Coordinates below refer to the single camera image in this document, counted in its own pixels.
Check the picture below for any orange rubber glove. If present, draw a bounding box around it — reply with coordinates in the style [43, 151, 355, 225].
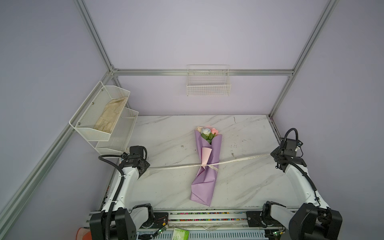
[76, 228, 91, 240]

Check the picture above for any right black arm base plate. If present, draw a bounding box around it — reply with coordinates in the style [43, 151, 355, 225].
[246, 211, 283, 228]

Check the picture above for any beige cloth in shelf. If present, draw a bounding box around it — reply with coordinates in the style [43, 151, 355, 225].
[94, 97, 128, 134]

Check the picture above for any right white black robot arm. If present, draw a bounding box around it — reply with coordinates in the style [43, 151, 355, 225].
[261, 138, 343, 240]

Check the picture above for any purple pink wrapping paper sheet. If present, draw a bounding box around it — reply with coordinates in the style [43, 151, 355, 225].
[190, 130, 222, 207]

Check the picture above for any green white label card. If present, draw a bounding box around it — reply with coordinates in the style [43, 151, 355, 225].
[172, 228, 190, 240]

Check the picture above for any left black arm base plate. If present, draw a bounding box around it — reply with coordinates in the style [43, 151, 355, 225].
[143, 212, 169, 229]

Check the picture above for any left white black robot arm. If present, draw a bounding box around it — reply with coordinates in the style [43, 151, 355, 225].
[90, 146, 155, 240]

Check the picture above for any white wire wall basket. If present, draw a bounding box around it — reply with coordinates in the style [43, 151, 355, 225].
[187, 65, 232, 97]

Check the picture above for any upper white mesh shelf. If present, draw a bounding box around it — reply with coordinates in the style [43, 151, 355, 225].
[69, 82, 130, 142]

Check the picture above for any red pink fake rose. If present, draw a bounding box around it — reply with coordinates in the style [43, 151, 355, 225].
[211, 128, 219, 136]

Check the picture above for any white mesh shelf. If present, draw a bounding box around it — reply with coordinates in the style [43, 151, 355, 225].
[69, 82, 130, 142]
[96, 108, 139, 155]

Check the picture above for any cream ribbon strip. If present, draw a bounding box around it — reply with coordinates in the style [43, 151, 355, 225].
[146, 153, 272, 172]

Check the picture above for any white blue fake flower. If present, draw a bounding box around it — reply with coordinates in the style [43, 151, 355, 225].
[201, 128, 212, 136]

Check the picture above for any lower white mesh shelf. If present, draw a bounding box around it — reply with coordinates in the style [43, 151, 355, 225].
[96, 108, 139, 155]

